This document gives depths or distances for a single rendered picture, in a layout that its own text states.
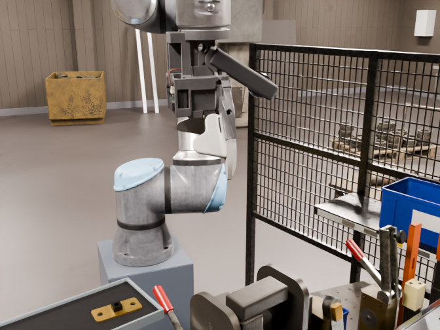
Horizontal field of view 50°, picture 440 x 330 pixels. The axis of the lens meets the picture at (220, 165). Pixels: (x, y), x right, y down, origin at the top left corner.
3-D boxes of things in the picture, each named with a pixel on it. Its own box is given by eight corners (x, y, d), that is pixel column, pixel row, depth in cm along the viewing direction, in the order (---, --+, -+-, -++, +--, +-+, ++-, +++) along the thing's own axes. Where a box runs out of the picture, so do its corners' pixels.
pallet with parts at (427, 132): (441, 156, 592) (446, 125, 580) (360, 165, 556) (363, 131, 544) (400, 141, 662) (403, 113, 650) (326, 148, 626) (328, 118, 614)
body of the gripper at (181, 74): (167, 112, 72) (163, 29, 68) (221, 108, 74) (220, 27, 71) (176, 122, 65) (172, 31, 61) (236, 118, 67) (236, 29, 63)
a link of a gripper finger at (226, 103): (219, 148, 67) (209, 93, 70) (231, 146, 68) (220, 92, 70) (226, 135, 63) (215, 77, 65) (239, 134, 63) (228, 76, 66)
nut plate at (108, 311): (97, 323, 81) (96, 317, 81) (90, 311, 84) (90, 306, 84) (143, 308, 85) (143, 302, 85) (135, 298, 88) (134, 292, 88)
